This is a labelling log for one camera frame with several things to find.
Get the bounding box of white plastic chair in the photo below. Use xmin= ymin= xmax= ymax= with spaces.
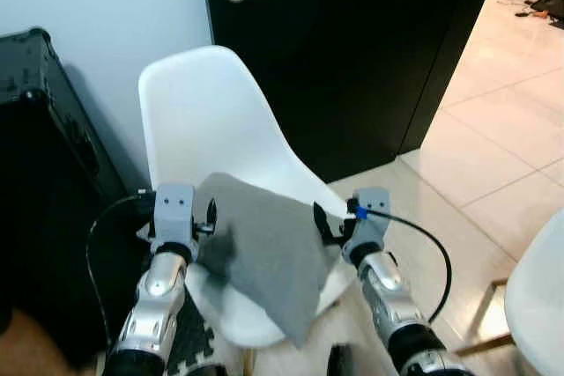
xmin=503 ymin=209 xmax=564 ymax=376
xmin=137 ymin=45 xmax=360 ymax=350

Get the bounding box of wooden chair leg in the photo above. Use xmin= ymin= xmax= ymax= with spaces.
xmin=453 ymin=277 xmax=512 ymax=357

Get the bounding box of dark foam floor mat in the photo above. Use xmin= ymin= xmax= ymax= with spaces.
xmin=166 ymin=291 xmax=232 ymax=376

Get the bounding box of black door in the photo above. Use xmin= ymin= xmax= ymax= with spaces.
xmin=198 ymin=0 xmax=505 ymax=185

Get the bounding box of black equipment case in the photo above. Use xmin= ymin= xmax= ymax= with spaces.
xmin=0 ymin=27 xmax=152 ymax=370

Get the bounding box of black flat object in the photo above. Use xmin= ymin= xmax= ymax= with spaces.
xmin=530 ymin=0 xmax=564 ymax=24

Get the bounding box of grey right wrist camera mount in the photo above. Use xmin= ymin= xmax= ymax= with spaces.
xmin=342 ymin=186 xmax=392 ymax=259

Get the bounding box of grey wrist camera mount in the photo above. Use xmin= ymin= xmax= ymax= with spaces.
xmin=148 ymin=184 xmax=199 ymax=262
xmin=342 ymin=186 xmax=392 ymax=259

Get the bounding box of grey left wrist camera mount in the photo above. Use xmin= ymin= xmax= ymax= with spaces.
xmin=148 ymin=184 xmax=199 ymax=262

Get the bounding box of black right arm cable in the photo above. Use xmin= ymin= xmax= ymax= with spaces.
xmin=360 ymin=207 xmax=453 ymax=325

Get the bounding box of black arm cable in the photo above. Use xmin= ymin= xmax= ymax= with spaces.
xmin=85 ymin=189 xmax=158 ymax=352
xmin=360 ymin=207 xmax=453 ymax=325

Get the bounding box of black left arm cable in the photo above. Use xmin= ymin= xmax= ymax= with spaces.
xmin=85 ymin=189 xmax=158 ymax=352

